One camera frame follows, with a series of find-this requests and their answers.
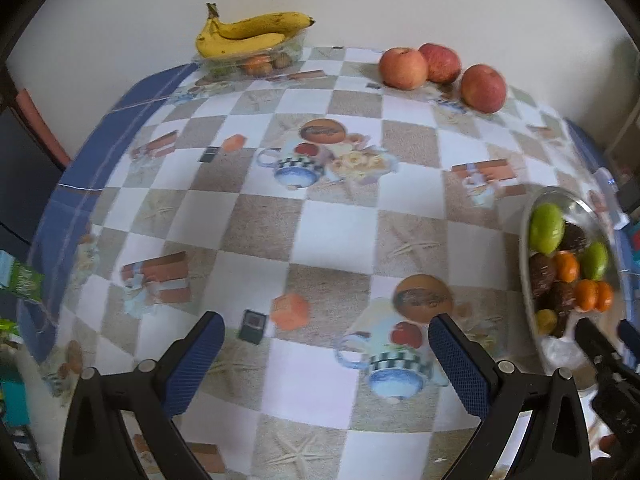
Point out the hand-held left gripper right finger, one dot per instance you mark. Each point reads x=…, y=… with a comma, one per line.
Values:
x=460, y=365

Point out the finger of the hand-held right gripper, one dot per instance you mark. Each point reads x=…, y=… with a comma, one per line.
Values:
x=630, y=342
x=592, y=342

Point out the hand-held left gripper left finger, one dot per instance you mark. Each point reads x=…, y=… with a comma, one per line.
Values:
x=195, y=360

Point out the small orange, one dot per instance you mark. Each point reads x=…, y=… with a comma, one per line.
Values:
x=605, y=296
x=586, y=294
x=567, y=267

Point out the small yellow-green fruit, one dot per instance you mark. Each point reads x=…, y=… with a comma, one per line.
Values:
x=546, y=321

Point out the wrinkled brown passion fruit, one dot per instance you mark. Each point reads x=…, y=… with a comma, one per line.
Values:
x=574, y=237
x=542, y=272
x=561, y=297

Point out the green round fruit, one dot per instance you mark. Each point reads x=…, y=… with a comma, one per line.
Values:
x=595, y=261
x=545, y=230

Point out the round metal bowl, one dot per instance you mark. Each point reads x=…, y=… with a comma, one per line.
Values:
x=575, y=205

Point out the white power strip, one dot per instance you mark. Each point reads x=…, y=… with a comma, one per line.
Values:
x=610, y=200

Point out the checkered printed tablecloth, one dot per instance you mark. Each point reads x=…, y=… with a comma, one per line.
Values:
x=340, y=230

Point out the teal box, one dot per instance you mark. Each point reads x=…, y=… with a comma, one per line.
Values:
x=12, y=402

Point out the green snack packet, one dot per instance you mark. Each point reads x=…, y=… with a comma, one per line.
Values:
x=22, y=280

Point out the clear plastic container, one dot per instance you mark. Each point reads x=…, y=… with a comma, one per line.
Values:
x=220, y=66

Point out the pale red apple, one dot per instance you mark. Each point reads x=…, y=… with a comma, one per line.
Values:
x=402, y=67

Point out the yellow banana bunch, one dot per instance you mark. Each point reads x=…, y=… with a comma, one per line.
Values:
x=235, y=45

